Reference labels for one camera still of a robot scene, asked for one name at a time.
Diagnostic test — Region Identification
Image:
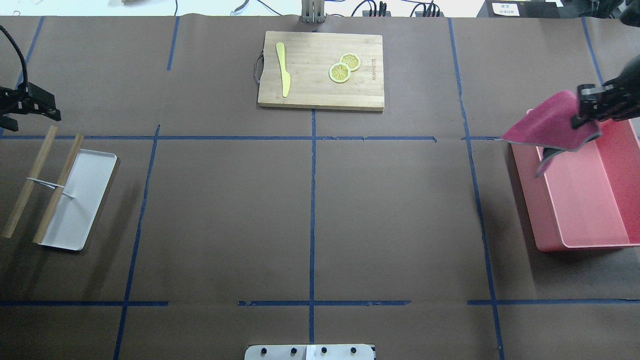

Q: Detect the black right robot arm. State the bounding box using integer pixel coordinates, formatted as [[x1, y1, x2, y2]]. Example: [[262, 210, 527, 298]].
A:
[[571, 0, 640, 130]]

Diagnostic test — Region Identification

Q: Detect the pink plastic bin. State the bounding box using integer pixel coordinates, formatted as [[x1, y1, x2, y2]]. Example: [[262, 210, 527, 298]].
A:
[[512, 120, 640, 252]]

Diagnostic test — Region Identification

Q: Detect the white towel rack tray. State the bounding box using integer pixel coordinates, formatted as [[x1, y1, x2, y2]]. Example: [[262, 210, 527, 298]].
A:
[[38, 149, 119, 252]]

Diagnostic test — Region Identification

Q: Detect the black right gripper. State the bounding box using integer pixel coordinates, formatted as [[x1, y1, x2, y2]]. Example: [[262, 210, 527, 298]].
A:
[[571, 84, 632, 129]]

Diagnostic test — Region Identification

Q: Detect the metal cutting board handle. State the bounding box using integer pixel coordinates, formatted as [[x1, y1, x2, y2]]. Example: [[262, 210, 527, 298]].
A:
[[253, 50, 265, 85]]

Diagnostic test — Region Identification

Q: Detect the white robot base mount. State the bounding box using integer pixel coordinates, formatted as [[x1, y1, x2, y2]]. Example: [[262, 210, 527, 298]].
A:
[[244, 343, 377, 360]]

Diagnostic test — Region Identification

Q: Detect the pink cleaning cloth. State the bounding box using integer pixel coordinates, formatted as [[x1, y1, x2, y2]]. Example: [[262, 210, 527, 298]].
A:
[[500, 89, 602, 178]]

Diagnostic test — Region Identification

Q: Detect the black cable bundle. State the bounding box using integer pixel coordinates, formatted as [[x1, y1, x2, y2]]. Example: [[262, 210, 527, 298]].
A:
[[350, 0, 443, 18]]

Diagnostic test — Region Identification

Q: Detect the aluminium frame post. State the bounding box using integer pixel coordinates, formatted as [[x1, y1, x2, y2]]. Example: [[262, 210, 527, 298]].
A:
[[301, 0, 327, 24]]

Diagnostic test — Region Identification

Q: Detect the lemon slice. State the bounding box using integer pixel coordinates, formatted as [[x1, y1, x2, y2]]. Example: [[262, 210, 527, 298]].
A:
[[327, 62, 352, 84], [339, 52, 362, 72]]

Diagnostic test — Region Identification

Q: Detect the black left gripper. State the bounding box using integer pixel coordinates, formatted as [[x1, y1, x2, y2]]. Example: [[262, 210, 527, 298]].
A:
[[0, 82, 62, 132]]

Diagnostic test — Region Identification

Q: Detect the bamboo cutting board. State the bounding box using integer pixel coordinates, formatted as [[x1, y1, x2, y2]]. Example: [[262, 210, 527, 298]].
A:
[[257, 30, 386, 113]]

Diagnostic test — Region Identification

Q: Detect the wooden rack rod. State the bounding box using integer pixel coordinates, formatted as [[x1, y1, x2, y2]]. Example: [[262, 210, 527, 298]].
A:
[[33, 133, 84, 244], [1, 125, 58, 239]]

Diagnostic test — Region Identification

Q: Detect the yellow plastic knife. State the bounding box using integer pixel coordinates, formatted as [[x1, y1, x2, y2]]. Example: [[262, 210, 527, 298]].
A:
[[275, 42, 291, 98]]

